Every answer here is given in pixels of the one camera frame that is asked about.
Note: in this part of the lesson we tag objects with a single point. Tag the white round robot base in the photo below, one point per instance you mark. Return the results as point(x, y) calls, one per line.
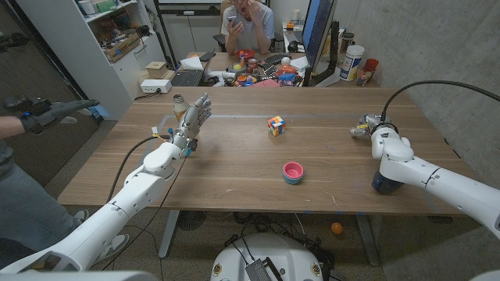
point(281, 253)

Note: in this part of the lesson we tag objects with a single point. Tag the black monitor stand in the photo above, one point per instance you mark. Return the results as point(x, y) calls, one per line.
point(334, 50)

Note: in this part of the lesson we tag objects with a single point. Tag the operator left black glove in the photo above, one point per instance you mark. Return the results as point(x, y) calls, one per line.
point(11, 41)

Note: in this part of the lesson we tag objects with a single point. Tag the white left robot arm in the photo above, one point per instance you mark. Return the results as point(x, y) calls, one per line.
point(117, 210)

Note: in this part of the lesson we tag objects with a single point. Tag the standing operator in jeans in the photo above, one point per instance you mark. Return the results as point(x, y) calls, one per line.
point(27, 210)

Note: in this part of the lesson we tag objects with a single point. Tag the plastic bottle with orange liquid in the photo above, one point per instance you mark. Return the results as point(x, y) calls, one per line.
point(179, 106)

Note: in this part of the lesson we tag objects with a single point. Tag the small cardboard tissue box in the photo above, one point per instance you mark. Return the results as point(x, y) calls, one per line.
point(156, 69)

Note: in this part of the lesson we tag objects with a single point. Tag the black laptop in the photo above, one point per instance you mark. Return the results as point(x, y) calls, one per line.
point(187, 78)

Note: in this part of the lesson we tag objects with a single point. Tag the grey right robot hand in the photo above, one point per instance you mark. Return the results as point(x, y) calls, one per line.
point(371, 122)

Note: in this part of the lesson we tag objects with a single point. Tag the pink stacking cup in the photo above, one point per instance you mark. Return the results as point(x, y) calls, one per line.
point(293, 170)

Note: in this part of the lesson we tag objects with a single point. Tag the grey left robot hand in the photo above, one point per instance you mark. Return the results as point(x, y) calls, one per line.
point(189, 121)

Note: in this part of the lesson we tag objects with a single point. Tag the white paper sheet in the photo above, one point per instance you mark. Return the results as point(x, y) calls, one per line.
point(191, 63)

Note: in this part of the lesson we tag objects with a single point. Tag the computer monitor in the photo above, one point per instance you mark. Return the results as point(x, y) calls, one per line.
point(317, 31)

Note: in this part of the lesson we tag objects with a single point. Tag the white cup on shelf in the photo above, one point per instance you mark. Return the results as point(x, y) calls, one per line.
point(86, 7)

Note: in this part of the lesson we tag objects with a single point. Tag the green box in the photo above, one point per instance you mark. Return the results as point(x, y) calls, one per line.
point(105, 5)

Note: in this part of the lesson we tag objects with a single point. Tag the multicoloured puzzle cube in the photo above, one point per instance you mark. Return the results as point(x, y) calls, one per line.
point(276, 126)

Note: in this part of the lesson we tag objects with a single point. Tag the white robot torso edge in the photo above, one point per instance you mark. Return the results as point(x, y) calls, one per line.
point(78, 276)

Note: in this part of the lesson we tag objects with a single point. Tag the grey table leg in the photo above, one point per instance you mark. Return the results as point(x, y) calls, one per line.
point(168, 234)
point(368, 242)

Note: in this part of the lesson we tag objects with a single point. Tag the round black floor grate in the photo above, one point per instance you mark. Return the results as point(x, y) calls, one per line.
point(191, 219)

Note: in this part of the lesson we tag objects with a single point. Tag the operator right forearm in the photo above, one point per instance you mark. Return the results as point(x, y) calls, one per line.
point(9, 126)

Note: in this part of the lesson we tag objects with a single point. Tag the seated person in grey shirt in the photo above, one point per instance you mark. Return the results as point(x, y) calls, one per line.
point(261, 31)

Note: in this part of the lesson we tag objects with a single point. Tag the smartphone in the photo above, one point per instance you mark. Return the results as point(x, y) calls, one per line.
point(232, 20)

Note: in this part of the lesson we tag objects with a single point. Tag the red bowl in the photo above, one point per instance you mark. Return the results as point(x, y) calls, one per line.
point(245, 54)

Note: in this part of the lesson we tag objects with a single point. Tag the clear glass with items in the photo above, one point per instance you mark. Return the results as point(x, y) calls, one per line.
point(363, 77)

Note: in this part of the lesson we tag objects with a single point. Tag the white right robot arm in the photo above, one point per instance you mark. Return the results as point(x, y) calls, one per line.
point(429, 175)

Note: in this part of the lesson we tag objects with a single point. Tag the long cardboard box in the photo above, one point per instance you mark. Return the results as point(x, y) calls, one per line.
point(123, 48)

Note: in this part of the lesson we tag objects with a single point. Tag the black keyboard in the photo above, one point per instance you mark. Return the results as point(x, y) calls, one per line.
point(275, 58)

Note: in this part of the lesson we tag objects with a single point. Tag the orange ball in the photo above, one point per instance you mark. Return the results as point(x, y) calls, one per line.
point(336, 228)

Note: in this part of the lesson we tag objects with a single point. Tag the blue stacking cup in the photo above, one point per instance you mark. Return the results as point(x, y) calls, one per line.
point(292, 181)

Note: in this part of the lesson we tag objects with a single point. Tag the dark lidded jar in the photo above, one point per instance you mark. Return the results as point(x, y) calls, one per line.
point(347, 42)

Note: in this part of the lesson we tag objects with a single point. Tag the white canister with label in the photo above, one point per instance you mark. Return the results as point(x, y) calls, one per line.
point(351, 62)

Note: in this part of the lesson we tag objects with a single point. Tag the operator right black glove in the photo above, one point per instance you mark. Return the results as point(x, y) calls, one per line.
point(51, 113)

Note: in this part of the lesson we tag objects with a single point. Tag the dark blue mug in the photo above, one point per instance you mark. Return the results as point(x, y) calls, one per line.
point(384, 186)

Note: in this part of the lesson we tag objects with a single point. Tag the white shelf unit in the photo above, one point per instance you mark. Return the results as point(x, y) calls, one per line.
point(78, 58)

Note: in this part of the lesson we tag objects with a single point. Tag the white power box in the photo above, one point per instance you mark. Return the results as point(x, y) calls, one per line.
point(155, 86)

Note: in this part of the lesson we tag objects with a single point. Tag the white ball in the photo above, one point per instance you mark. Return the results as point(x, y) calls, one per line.
point(286, 61)

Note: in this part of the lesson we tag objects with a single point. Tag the grey finned module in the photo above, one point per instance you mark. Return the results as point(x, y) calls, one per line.
point(258, 271)

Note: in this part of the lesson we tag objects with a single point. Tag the operator black glove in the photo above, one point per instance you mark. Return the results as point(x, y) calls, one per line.
point(11, 41)
point(51, 113)

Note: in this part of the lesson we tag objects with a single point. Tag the red plastic cup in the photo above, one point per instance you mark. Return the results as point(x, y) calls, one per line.
point(372, 64)

